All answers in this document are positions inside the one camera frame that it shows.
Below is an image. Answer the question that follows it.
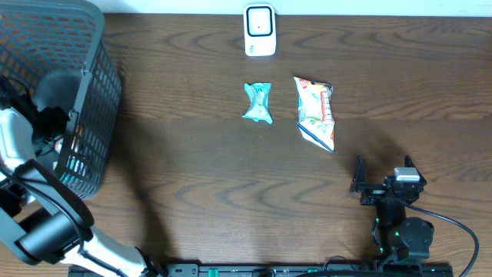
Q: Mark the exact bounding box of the teal snack packet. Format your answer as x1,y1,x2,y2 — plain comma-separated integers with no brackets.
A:
242,83,273,124

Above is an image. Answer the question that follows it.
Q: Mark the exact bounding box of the dark grey plastic basket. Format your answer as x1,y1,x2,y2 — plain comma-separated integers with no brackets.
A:
1,1,121,199

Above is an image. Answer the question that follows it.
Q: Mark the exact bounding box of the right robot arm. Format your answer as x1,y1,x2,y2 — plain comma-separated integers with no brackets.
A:
350,156,434,263

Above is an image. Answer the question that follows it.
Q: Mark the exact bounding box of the yellow snack bag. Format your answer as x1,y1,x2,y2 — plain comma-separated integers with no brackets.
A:
294,77,334,152

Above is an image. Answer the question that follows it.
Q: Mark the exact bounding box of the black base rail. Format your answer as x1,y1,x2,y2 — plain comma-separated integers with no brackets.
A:
163,260,454,277

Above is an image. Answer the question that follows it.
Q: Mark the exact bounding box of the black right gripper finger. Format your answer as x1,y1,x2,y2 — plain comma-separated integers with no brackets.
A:
404,155,427,185
350,156,368,192

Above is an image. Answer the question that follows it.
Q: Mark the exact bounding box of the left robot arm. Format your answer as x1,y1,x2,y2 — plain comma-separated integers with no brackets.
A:
1,76,168,276

